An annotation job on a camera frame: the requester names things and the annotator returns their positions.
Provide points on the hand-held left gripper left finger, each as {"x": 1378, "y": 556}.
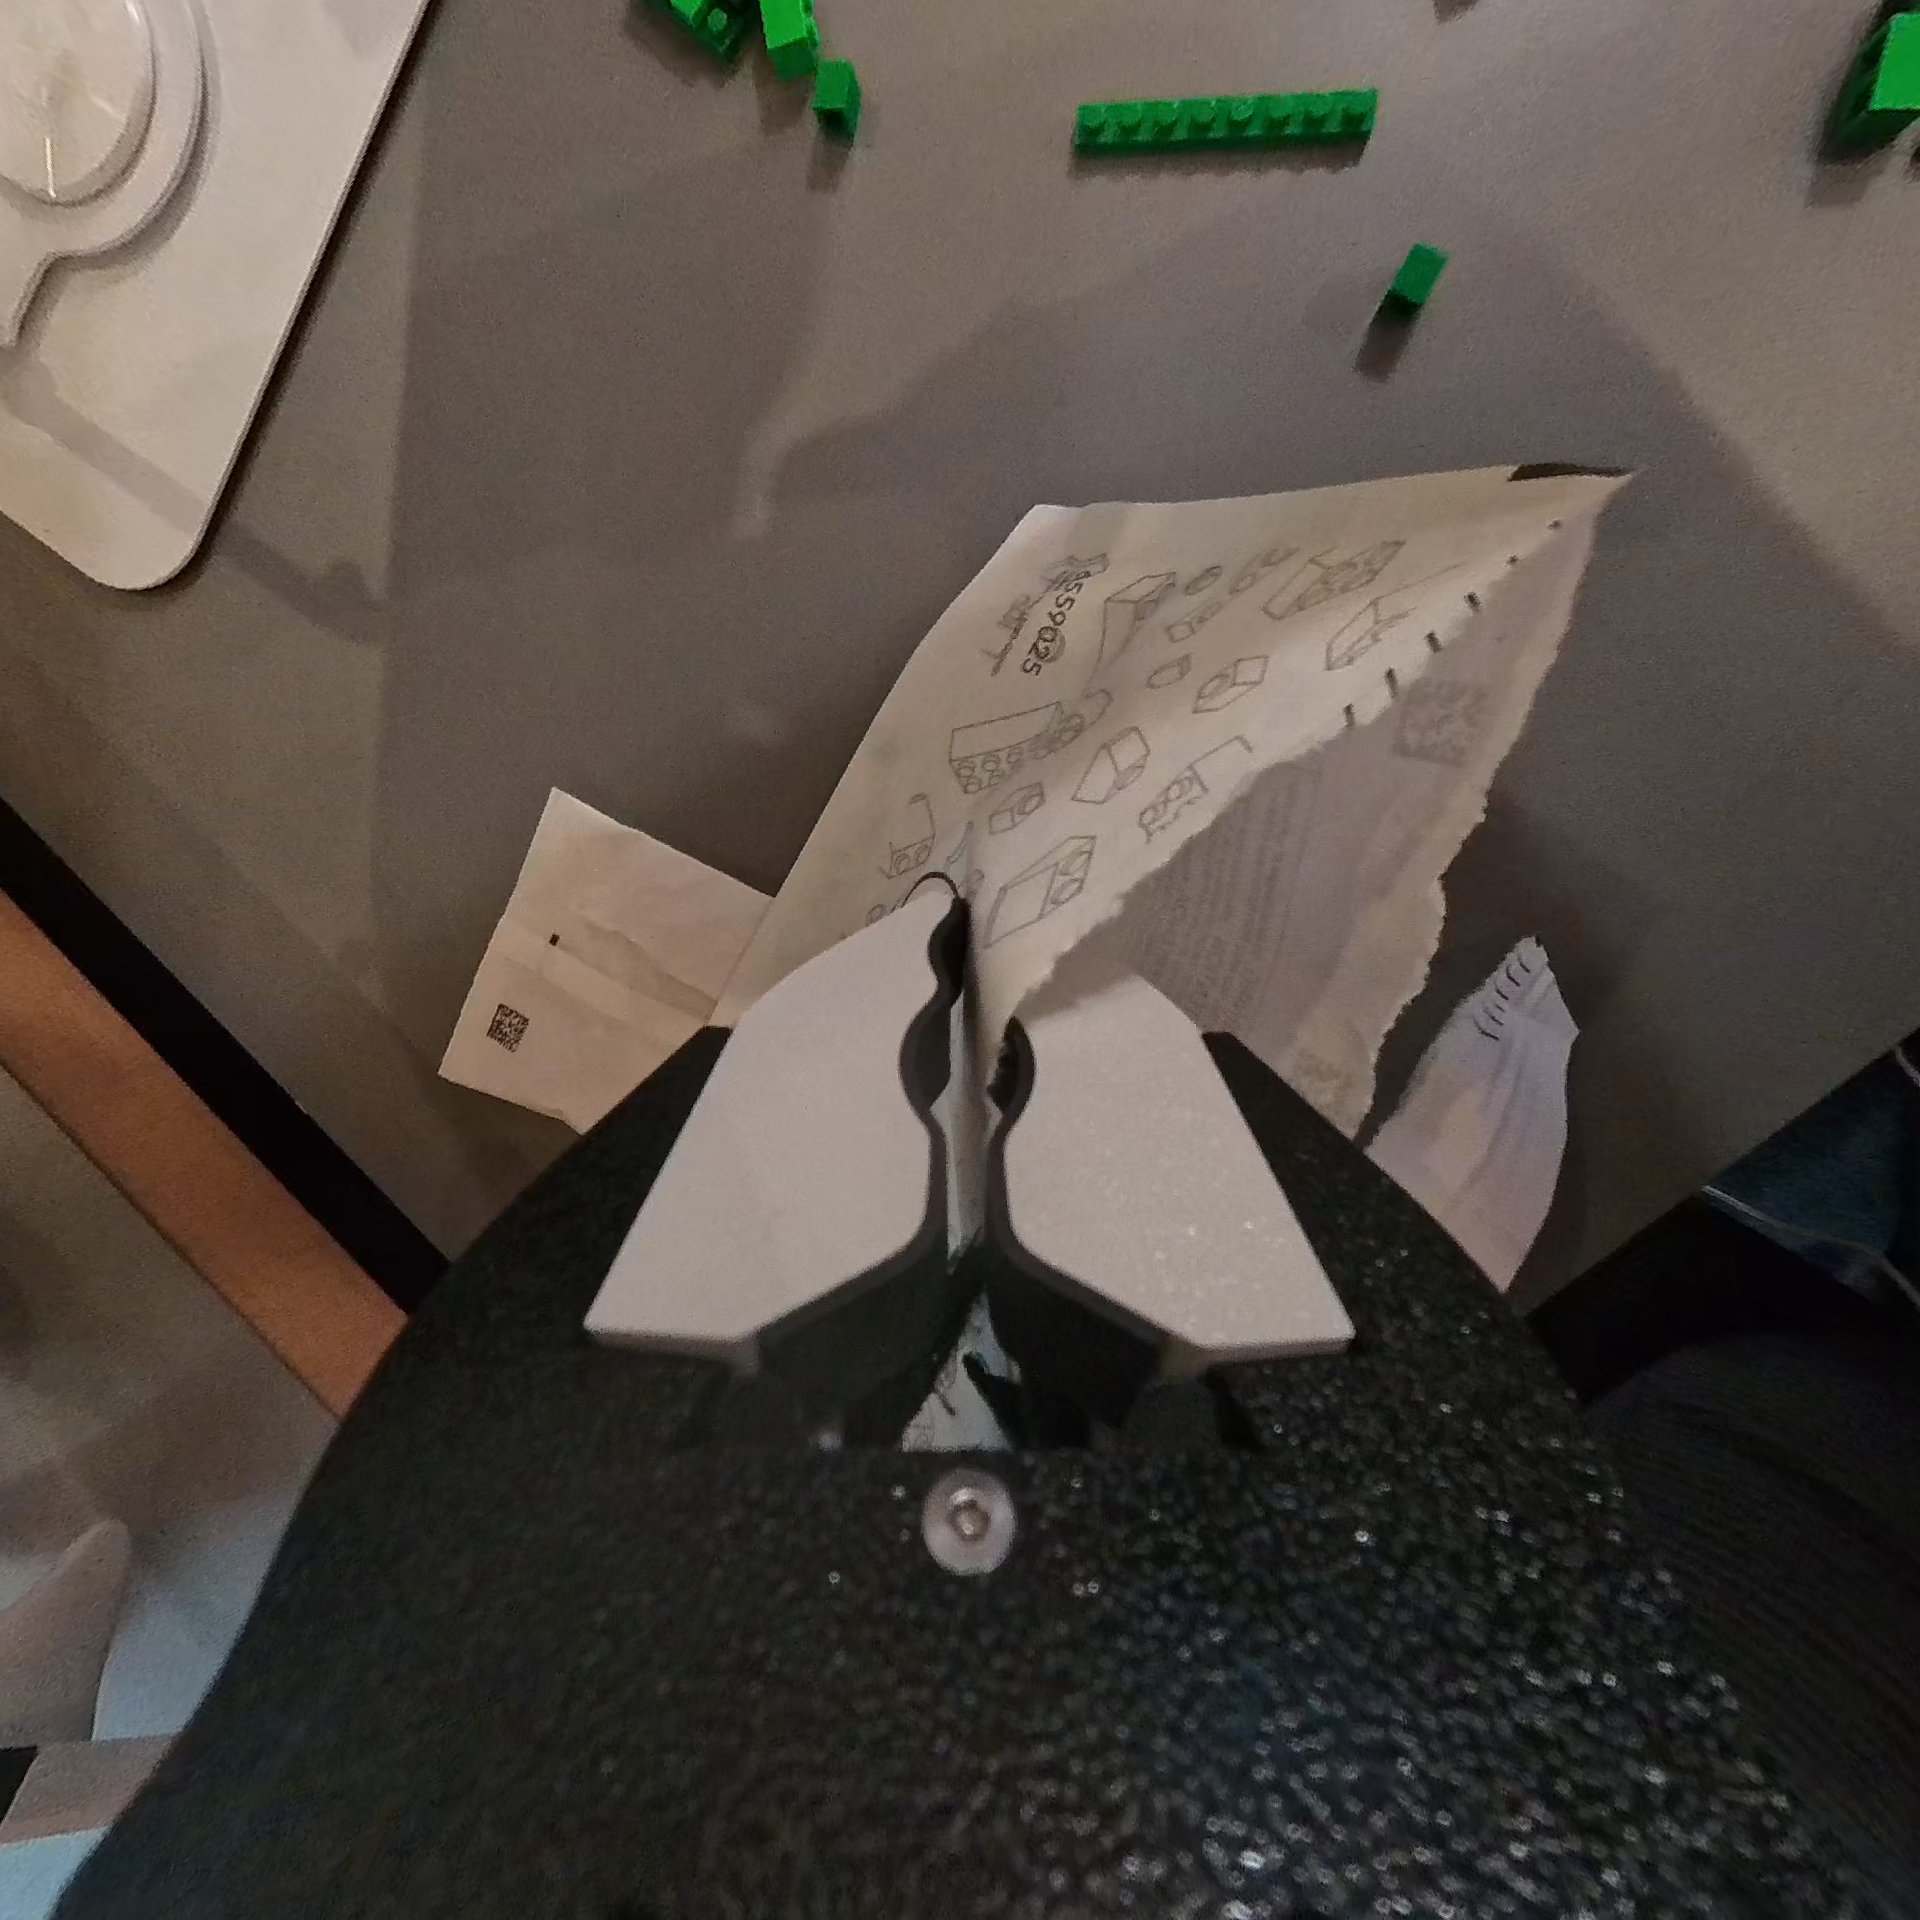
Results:
{"x": 764, "y": 1172}

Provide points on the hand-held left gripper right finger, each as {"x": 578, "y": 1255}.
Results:
{"x": 1172, "y": 1186}

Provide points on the white printed paper bag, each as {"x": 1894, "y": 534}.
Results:
{"x": 1202, "y": 721}

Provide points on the grey desk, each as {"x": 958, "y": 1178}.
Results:
{"x": 600, "y": 375}

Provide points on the small torn paper scrap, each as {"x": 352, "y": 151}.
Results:
{"x": 600, "y": 962}

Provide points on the person's blue ribbed sweater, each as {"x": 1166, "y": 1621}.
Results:
{"x": 1770, "y": 1425}

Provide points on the person's blue jeans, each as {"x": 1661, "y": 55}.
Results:
{"x": 1829, "y": 1156}

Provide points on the small green brick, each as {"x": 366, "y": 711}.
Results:
{"x": 1412, "y": 283}
{"x": 702, "y": 23}
{"x": 835, "y": 99}

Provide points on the long narrow green plate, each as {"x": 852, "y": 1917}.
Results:
{"x": 1224, "y": 124}

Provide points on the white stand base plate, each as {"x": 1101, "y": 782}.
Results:
{"x": 150, "y": 301}

